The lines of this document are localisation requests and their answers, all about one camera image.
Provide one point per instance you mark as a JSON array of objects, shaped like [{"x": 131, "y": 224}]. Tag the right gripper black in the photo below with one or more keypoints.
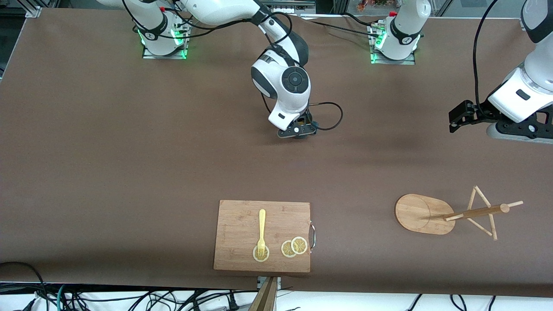
[{"x": 310, "y": 117}]

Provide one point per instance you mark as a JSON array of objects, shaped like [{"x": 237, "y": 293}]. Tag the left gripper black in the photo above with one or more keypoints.
[{"x": 483, "y": 112}]

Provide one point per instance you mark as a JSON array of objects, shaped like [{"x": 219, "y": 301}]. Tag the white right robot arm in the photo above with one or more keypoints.
[{"x": 293, "y": 80}]

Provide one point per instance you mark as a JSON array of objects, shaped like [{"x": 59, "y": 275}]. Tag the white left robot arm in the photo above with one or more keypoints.
[{"x": 406, "y": 30}]

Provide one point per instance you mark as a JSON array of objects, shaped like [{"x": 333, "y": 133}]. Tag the wooden cup rack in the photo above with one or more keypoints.
[{"x": 419, "y": 214}]

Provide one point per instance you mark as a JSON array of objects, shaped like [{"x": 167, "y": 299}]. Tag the yellow plastic fork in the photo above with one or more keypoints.
[{"x": 262, "y": 224}]

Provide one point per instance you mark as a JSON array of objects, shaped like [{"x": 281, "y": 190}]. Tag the grey power strip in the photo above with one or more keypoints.
[{"x": 293, "y": 3}]

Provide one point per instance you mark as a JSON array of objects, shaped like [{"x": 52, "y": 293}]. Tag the lemon slice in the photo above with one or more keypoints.
[
  {"x": 299, "y": 245},
  {"x": 265, "y": 257},
  {"x": 286, "y": 249}
]

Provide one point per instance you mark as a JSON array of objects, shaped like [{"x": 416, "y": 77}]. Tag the wooden cutting board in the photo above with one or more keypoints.
[{"x": 237, "y": 229}]

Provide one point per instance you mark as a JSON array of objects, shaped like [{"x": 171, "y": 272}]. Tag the small orange object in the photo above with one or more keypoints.
[{"x": 371, "y": 4}]

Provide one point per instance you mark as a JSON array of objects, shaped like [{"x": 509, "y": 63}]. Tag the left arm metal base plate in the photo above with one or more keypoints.
[{"x": 393, "y": 61}]

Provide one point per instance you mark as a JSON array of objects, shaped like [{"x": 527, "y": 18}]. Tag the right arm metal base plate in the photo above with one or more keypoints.
[{"x": 164, "y": 56}]

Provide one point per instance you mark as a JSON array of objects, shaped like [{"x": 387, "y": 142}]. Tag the small metal bracket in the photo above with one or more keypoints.
[{"x": 278, "y": 283}]

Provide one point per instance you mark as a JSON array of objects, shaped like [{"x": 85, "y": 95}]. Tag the wooden post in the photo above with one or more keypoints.
[{"x": 265, "y": 298}]

